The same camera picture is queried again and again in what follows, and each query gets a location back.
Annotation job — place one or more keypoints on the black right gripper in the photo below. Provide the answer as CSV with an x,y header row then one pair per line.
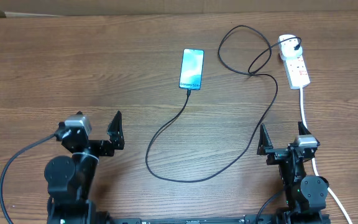
x,y
277,154

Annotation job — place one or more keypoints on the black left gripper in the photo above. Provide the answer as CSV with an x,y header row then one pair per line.
x,y
113,131

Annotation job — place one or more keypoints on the Samsung Galaxy smartphone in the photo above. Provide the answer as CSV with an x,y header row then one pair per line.
x,y
191,69

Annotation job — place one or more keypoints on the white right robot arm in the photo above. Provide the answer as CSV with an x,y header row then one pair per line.
x,y
305,194

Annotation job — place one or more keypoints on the white power strip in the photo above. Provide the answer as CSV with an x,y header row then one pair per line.
x,y
297,73

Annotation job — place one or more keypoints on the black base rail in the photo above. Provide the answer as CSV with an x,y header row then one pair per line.
x,y
246,219

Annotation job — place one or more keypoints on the white USB wall charger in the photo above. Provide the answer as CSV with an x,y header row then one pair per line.
x,y
290,47

